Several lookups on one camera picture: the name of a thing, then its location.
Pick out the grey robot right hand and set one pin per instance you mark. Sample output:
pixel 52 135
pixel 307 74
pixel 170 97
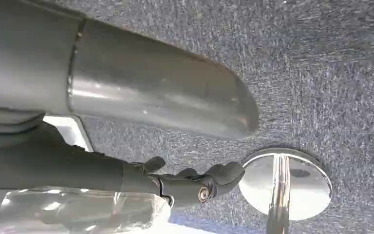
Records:
pixel 148 84

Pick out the ribbed grey right arm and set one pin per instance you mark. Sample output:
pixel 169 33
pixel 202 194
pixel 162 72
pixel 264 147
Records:
pixel 6 121

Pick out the white flat panel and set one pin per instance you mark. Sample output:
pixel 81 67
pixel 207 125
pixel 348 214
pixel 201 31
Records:
pixel 69 130

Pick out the clear plastic wrap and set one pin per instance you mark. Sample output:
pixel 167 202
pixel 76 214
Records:
pixel 77 210

